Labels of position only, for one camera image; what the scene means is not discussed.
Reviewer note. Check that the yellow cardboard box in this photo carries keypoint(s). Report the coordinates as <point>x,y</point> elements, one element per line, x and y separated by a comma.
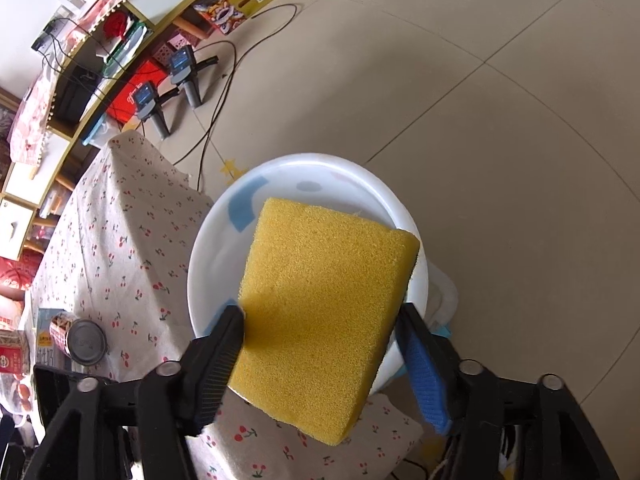
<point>245,0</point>

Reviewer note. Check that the handheld gripper device on floor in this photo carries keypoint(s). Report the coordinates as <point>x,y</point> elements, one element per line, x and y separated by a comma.
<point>184,69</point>

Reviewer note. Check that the wooden tv cabinet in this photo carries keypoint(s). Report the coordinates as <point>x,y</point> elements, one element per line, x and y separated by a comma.
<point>88,81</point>

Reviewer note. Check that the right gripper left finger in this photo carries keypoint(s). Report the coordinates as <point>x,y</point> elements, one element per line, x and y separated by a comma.
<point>87,418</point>

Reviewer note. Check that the red label glass jar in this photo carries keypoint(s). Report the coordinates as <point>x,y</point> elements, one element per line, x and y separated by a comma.
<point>14,352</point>

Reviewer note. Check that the white plastic trash bin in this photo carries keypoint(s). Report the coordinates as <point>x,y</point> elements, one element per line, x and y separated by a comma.
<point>221,248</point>

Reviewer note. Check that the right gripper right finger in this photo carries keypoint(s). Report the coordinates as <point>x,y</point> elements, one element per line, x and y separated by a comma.
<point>488,420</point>

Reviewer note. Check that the yellow sponge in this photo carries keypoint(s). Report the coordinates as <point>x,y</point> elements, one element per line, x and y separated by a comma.
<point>320,292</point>

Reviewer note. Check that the cherry print tablecloth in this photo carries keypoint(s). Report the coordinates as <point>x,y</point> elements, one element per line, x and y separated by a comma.
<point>119,257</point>

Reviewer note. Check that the red tin can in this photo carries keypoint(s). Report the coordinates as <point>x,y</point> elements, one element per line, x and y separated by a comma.
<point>83,341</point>

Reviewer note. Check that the blue paper package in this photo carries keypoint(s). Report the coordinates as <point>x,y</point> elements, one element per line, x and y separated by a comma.
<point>47,351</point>

